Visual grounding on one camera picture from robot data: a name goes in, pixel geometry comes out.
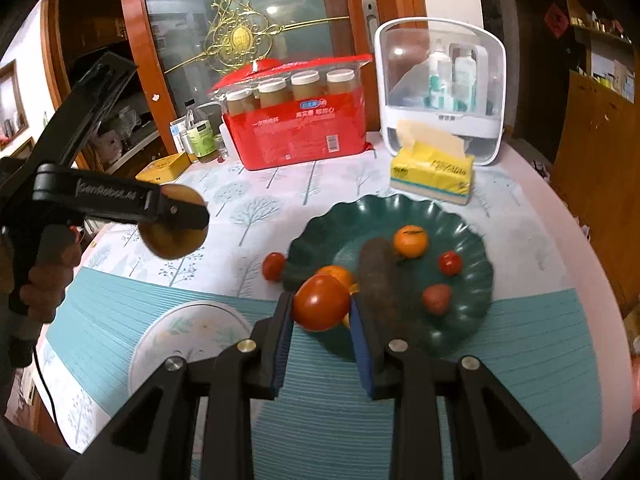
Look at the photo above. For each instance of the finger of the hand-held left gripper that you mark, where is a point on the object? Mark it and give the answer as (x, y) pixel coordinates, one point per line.
(190, 215)

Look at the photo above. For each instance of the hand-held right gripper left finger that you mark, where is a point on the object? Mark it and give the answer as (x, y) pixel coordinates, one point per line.
(285, 345)

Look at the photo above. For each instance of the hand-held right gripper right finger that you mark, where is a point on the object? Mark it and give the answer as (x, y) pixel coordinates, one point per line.
(361, 350)

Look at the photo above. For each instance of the large yellow-orange orange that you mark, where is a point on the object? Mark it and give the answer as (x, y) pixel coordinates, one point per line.
(172, 240)

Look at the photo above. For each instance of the small red tomato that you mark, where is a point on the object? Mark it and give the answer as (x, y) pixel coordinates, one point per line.
(450, 263)
(274, 266)
(321, 302)

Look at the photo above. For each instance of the overripe dark banana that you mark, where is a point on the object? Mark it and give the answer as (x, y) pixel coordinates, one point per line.
(382, 280)

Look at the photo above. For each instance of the red lychee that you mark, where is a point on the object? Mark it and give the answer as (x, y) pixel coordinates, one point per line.
(437, 299)

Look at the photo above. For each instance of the dark green scalloped plate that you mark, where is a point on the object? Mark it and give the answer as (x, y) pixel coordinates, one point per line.
(465, 310)

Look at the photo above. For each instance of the small tangerine with stem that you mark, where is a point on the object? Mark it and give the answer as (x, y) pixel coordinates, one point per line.
(411, 242)

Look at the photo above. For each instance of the person's left hand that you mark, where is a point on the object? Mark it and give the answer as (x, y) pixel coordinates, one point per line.
(50, 287)

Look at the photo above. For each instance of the yellow flat box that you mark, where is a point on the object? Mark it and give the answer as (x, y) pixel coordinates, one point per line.
(160, 167)

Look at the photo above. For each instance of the small glass jar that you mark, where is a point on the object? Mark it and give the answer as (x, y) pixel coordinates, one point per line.
(221, 147)

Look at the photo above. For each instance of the glass bottle green label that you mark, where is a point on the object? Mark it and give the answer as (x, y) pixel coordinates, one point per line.
(197, 140)

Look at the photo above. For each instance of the white and blue carton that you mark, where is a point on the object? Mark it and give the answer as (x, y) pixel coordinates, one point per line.
(177, 135)

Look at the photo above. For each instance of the white-lidded jar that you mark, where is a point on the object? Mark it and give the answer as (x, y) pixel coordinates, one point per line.
(306, 85)
(341, 81)
(241, 102)
(274, 94)

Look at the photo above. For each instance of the red plastic package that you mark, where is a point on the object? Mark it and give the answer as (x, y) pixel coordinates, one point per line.
(300, 135)

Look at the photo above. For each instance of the gold door ornament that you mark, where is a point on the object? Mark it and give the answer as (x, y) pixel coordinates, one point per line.
(241, 37)

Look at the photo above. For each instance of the yellow tissue pack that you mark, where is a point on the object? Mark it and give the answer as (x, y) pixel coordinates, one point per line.
(435, 172)

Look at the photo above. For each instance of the wooden glass sliding door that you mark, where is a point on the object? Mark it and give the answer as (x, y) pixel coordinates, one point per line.
(175, 10)

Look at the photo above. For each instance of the white cosmetics organizer case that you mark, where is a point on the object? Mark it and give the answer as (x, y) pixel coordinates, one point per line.
(395, 60)

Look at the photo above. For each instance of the person's dark clothing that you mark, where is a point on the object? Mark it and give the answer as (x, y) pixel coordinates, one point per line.
(30, 455)

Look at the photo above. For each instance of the white teal bottle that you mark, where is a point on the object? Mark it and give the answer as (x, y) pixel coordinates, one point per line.
(440, 77)
(464, 80)

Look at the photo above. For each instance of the wooden cabinet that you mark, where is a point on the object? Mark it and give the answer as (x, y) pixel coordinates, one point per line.
(595, 185)

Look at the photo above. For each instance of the red diamond wall decoration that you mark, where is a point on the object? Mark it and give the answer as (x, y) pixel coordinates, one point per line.
(555, 19)

